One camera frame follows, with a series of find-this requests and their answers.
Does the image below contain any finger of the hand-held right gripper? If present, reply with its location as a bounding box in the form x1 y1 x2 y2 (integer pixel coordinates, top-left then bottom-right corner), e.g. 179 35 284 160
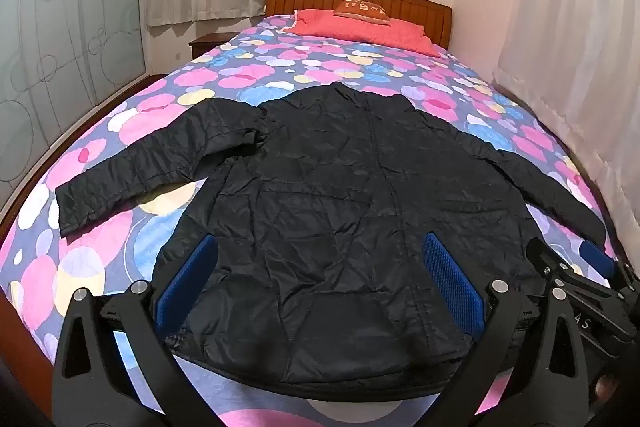
579 240 640 293
526 237 581 295

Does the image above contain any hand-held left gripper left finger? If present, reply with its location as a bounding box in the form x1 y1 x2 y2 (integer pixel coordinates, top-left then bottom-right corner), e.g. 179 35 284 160
52 234 221 427

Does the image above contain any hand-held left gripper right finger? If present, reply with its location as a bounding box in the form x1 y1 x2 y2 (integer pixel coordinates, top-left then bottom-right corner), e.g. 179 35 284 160
422 232 596 427

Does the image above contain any black padded jacket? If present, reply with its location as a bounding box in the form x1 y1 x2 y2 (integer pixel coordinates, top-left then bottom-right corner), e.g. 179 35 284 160
55 82 608 400

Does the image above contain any person's right hand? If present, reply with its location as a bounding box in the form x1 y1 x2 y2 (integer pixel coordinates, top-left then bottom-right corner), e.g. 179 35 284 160
594 376 627 410

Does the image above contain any floral circle-print bed sheet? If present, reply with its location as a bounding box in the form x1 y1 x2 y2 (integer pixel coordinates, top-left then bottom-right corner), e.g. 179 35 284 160
0 12 618 427

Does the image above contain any white sheer curtain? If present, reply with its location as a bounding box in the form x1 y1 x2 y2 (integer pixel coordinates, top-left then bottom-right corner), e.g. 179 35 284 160
492 0 640 268

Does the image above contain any wooden nightstand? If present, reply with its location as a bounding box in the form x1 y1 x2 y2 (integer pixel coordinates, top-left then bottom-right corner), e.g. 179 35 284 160
188 33 233 59

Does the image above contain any frosted glass wardrobe door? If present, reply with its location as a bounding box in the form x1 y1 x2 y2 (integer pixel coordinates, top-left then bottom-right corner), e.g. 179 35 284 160
0 0 151 182

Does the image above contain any red pillow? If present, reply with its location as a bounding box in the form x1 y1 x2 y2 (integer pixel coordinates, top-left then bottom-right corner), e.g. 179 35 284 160
287 8 443 56

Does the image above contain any orange cushion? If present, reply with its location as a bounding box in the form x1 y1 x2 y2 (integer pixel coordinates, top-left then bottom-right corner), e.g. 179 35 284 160
333 0 392 26

